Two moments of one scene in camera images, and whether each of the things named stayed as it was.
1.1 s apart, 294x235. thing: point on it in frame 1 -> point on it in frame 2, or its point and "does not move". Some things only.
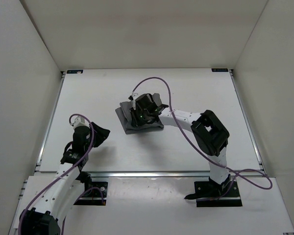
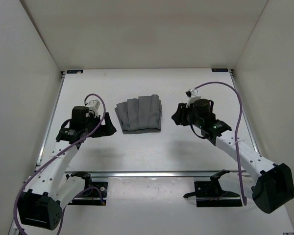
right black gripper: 134,111 -> 179,117
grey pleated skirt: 124,114 does not move
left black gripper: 102,133 -> 108,128
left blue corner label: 74,71 does not move
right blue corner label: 219,69 does not move
